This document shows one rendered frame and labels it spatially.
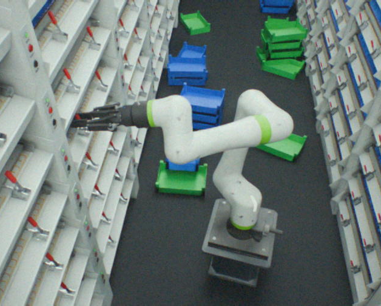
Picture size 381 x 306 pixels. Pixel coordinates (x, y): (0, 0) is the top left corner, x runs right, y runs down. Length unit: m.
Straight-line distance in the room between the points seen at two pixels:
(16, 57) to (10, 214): 0.37
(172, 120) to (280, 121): 0.44
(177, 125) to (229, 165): 0.56
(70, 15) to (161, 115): 0.43
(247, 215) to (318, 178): 0.97
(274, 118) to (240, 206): 0.44
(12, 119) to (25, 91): 0.08
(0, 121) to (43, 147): 0.21
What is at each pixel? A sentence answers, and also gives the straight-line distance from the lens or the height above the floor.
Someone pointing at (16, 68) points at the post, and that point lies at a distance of 1.03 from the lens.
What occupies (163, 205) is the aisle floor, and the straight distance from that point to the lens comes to 2.40.
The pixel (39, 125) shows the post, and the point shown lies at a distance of 1.13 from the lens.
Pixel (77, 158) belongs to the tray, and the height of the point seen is 0.93.
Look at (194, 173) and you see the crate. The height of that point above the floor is 0.00.
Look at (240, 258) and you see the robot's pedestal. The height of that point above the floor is 0.28.
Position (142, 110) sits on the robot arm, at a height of 1.08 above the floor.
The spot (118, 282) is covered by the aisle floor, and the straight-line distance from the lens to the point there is 2.17.
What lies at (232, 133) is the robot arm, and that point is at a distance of 1.42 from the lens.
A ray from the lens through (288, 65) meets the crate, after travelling 3.60.
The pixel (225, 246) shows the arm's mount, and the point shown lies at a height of 0.31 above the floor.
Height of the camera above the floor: 1.92
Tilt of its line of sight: 46 degrees down
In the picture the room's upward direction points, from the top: 1 degrees clockwise
